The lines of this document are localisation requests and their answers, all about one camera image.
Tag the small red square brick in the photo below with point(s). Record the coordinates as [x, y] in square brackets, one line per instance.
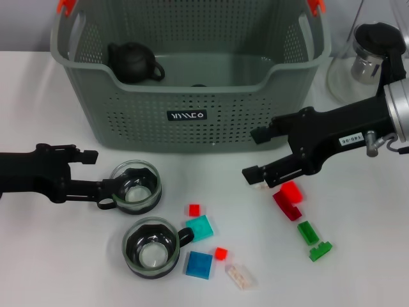
[194, 210]

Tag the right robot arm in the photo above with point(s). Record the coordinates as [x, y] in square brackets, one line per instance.
[399, 112]

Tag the dark clay teapot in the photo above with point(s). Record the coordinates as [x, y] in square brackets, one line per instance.
[131, 62]

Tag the long clear white brick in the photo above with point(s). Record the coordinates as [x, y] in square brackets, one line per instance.
[241, 275]

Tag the green rectangular brick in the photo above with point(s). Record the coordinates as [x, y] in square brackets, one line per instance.
[308, 233]

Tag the grey-green perforated storage bin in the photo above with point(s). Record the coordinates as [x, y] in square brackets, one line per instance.
[143, 128]

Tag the green stepped brick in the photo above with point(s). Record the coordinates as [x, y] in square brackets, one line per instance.
[319, 251]

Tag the small red sloped brick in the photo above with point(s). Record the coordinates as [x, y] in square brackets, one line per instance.
[221, 253]

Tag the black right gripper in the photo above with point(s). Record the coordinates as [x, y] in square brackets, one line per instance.
[335, 131]

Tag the teal square brick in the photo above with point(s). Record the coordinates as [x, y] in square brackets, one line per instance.
[199, 228]

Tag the glass teacup with black sleeve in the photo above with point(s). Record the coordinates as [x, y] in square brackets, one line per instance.
[137, 192]
[150, 252]
[199, 85]

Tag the dark red translucent brick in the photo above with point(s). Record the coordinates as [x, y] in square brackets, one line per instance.
[287, 209]

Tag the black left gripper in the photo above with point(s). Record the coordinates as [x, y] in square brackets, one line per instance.
[28, 172]

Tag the blue four-stud brick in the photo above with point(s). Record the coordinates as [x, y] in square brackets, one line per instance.
[198, 264]

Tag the small white brick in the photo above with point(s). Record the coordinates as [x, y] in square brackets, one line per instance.
[262, 187]

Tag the bright red brick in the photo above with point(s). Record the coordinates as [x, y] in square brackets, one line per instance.
[292, 193]

